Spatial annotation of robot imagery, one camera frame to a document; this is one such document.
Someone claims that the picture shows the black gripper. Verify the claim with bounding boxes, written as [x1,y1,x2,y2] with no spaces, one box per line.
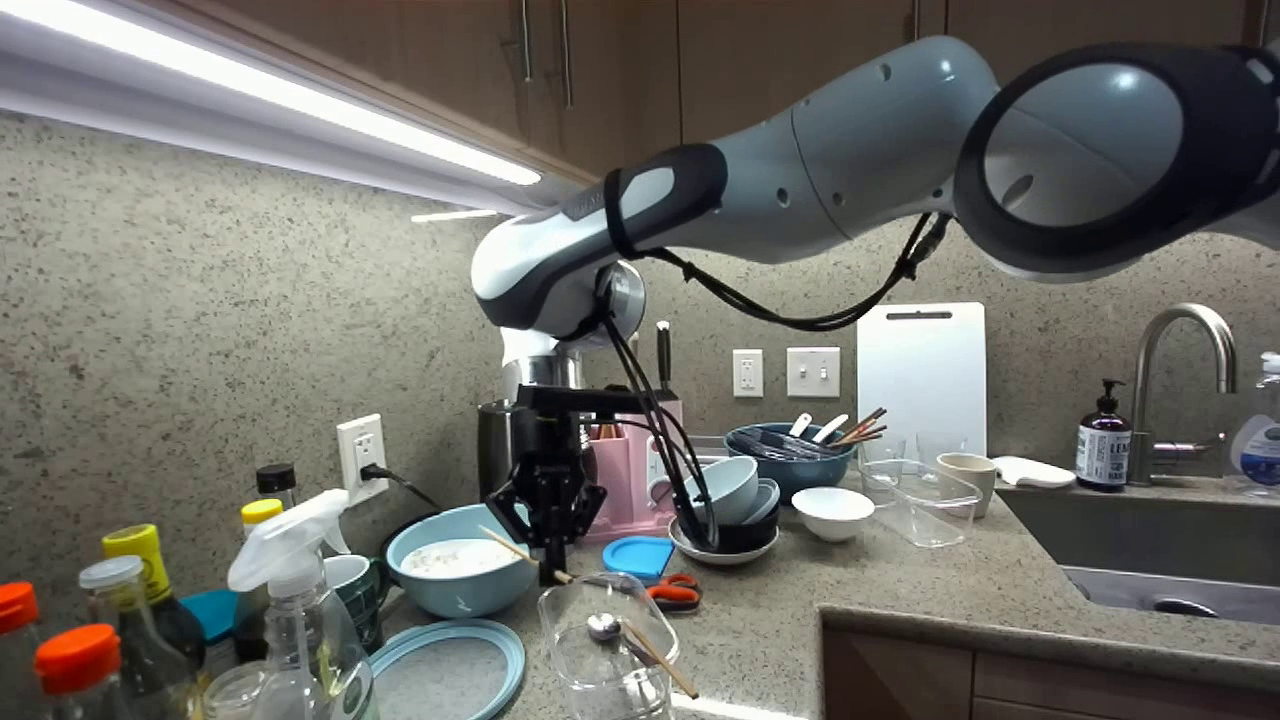
[484,414,607,568]

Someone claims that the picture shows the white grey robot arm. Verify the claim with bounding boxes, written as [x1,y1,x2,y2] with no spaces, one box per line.
[470,38,1280,363]

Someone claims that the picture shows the blue bowl with white content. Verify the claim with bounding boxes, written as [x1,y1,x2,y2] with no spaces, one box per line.
[383,506,534,621]

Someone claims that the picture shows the dark blue utensil bowl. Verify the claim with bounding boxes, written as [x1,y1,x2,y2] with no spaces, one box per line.
[724,421,853,493]

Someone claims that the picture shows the small white bowl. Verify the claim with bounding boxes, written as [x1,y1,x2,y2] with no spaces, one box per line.
[793,489,874,545]

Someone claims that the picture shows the clear glass bowl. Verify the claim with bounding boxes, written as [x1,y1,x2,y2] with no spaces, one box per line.
[864,460,980,547]

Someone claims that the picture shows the pink knife block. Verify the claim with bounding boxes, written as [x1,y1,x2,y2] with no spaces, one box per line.
[586,426,668,539]

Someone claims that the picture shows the small blue lid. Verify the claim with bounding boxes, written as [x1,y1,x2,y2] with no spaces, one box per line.
[600,535,677,585]

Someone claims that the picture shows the white plate under bowls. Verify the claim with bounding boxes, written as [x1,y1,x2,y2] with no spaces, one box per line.
[668,522,780,568]

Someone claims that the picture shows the red orange small tool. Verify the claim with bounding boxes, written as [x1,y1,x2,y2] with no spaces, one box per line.
[648,571,700,609]

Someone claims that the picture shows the clear glass container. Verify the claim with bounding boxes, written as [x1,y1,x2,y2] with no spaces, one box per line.
[534,571,680,720]

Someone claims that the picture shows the stacked dark bowls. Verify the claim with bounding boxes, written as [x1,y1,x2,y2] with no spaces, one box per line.
[677,458,780,547]

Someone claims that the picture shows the light blue plate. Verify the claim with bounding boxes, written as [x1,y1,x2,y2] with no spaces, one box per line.
[372,621,523,720]

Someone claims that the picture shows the white spray bottle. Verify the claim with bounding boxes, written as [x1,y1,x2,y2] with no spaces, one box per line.
[226,489,376,720]

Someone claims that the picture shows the white cutting board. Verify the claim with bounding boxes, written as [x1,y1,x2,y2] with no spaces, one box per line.
[854,300,989,458]

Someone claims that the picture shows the dark yellow cap bottle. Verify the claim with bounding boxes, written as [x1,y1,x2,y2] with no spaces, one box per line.
[98,524,203,669]

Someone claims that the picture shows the orange cap bottle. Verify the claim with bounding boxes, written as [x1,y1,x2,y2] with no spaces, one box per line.
[32,624,124,720]

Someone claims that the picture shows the dark soap dispenser bottle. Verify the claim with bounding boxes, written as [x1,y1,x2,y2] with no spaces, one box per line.
[1077,386,1131,493]

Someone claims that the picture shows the under cabinet light strip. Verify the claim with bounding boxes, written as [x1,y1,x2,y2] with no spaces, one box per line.
[0,0,543,203]

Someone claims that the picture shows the steel sink faucet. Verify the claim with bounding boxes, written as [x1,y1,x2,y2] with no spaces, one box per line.
[1131,303,1239,484]

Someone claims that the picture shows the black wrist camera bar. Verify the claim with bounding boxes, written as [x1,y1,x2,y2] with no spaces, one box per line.
[514,388,648,415]

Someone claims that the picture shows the white wall outlet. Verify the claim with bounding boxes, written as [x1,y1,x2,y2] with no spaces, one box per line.
[337,414,386,506]

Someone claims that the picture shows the white small switch plate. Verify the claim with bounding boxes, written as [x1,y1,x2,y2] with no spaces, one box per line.
[730,349,763,402]

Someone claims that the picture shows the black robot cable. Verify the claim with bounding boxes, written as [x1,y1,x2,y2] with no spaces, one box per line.
[585,166,952,552]

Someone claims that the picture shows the white light switch plate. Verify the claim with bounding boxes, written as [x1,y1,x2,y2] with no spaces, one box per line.
[787,349,838,402]

